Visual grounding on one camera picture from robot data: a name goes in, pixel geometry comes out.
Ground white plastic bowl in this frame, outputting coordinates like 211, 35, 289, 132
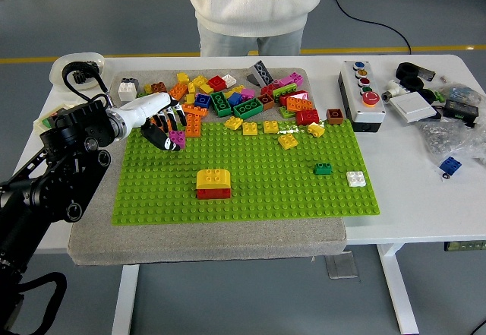
50, 52, 106, 92

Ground white switch box green red buttons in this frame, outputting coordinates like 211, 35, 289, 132
33, 103, 71, 134

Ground grey long brick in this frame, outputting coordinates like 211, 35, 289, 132
246, 60, 275, 88

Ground lime green long brick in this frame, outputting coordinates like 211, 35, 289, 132
272, 83, 299, 102

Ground clear bag of blue parts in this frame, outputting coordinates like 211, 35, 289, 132
436, 83, 486, 104

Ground black corrugated cable conduit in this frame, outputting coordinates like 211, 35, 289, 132
0, 272, 68, 335

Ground magenta square brick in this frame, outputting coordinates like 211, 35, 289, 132
169, 129, 188, 150

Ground red rounded brick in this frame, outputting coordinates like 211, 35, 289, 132
295, 109, 320, 126

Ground person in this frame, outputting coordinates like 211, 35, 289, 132
188, 0, 323, 58

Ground brown upturned brick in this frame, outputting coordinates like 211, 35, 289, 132
256, 93, 275, 111

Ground white and grey brick stack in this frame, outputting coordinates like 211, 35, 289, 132
118, 77, 140, 103

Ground pink long brick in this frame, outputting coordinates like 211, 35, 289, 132
278, 71, 305, 88

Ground white pipe fitting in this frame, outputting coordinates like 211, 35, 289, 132
381, 79, 411, 103

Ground yellow curved brick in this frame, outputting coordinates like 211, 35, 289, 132
196, 168, 232, 191

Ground table height control panel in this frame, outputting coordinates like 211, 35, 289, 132
443, 239, 486, 252

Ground black clamp with metal plate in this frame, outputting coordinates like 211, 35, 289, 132
395, 62, 437, 82

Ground green studded baseplate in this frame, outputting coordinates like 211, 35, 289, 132
111, 117, 381, 226

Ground red glossy sloped brick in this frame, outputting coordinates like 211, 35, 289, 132
279, 90, 311, 104

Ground grey-brown mat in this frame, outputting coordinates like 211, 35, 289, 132
67, 68, 349, 267

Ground white table leg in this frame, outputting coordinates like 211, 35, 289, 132
112, 264, 140, 335
376, 242, 421, 335

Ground grey floor plate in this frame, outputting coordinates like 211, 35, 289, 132
324, 251, 360, 280

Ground black floor cable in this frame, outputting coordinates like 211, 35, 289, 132
329, 0, 413, 55

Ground black power adapter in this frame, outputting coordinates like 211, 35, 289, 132
443, 99, 480, 128

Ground green long upturned brick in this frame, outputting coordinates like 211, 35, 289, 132
210, 91, 232, 118
232, 98, 264, 119

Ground white push-button control box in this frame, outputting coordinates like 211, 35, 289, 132
337, 59, 388, 134

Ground white wall switch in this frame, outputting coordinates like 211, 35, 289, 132
389, 92, 438, 125

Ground red stepped brick stack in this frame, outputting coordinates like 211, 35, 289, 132
196, 187, 232, 201

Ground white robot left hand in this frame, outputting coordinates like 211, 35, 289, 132
121, 92, 188, 153

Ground orange flat long brick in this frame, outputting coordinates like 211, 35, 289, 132
182, 103, 209, 118

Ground clear bag of screws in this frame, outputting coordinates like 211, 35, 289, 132
415, 116, 486, 169

